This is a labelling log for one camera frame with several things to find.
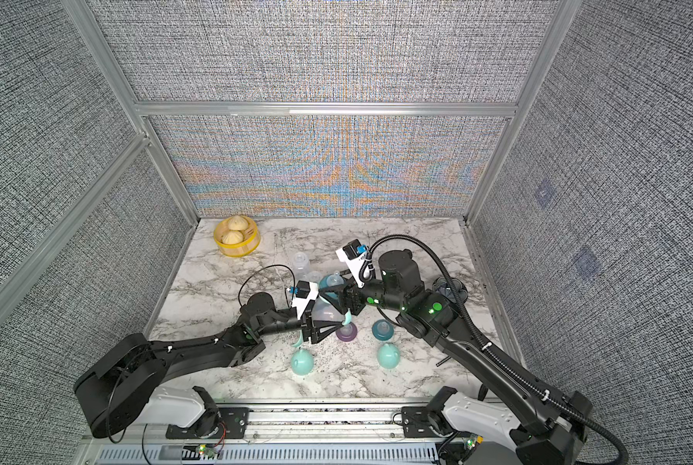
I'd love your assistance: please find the yellow bamboo steamer basket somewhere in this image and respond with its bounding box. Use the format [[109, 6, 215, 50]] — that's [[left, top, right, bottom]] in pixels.
[[213, 215, 261, 258]]

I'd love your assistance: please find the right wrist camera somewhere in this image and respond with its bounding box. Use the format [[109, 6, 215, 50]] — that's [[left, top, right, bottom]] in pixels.
[[336, 239, 375, 288]]

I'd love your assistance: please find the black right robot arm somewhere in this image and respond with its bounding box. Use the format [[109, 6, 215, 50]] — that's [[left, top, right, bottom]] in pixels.
[[336, 242, 586, 464]]

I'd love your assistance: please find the left camera black cable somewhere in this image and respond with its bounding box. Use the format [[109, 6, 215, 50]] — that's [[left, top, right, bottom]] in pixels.
[[237, 263, 298, 309]]

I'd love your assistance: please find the aluminium front rail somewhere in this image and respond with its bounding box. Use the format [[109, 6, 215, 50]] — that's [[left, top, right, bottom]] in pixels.
[[72, 400, 562, 465]]

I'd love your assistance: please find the teal nipple collar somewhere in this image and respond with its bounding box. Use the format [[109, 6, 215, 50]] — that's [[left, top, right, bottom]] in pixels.
[[371, 319, 395, 342], [319, 273, 344, 290]]

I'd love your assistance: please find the upper steamed bun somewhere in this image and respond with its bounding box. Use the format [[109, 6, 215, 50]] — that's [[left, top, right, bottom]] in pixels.
[[226, 215, 249, 232]]

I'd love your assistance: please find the mint cap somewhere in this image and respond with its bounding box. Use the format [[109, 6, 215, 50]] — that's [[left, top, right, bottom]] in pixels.
[[290, 348, 315, 376], [377, 343, 401, 369]]

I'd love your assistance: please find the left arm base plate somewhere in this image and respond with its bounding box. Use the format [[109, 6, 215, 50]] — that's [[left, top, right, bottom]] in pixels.
[[165, 407, 249, 440]]

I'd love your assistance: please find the clear bottle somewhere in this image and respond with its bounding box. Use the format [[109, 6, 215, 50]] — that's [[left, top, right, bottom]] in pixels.
[[311, 298, 344, 324], [291, 251, 311, 281]]

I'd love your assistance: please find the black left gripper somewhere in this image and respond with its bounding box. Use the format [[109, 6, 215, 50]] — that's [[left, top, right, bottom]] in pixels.
[[256, 293, 342, 346]]

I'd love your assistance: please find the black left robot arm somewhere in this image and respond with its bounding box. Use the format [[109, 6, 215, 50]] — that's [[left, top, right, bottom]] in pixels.
[[74, 293, 342, 439]]

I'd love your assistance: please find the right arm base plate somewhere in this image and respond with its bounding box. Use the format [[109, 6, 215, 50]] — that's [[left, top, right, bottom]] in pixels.
[[399, 406, 455, 439]]

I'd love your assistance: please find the steamed bun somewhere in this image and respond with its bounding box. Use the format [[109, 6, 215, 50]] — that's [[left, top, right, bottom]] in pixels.
[[222, 230, 245, 245], [226, 215, 249, 232]]

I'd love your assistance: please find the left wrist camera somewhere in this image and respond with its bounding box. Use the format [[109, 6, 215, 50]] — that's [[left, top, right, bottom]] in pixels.
[[292, 280, 319, 320]]

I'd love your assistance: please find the lower steamed bun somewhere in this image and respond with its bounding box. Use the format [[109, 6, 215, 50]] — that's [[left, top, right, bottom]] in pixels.
[[222, 230, 245, 245]]

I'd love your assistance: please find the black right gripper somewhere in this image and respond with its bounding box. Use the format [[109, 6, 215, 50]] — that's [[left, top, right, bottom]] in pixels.
[[323, 267, 414, 320]]

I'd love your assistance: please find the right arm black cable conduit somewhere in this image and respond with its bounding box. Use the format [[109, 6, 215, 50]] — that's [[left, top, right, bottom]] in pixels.
[[368, 233, 631, 465]]

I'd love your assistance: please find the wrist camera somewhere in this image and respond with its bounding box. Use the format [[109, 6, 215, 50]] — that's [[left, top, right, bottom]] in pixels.
[[336, 239, 375, 288], [292, 280, 319, 320]]

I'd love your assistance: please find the patterned small bowl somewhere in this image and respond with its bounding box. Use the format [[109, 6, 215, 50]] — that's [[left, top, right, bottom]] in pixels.
[[432, 276, 468, 303]]

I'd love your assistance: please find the mint handle ring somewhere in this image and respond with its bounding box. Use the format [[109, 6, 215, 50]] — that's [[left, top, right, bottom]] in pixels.
[[292, 272, 353, 350]]

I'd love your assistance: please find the purple nipple collar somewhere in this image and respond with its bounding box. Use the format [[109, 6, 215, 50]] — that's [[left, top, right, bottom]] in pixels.
[[336, 323, 358, 342]]

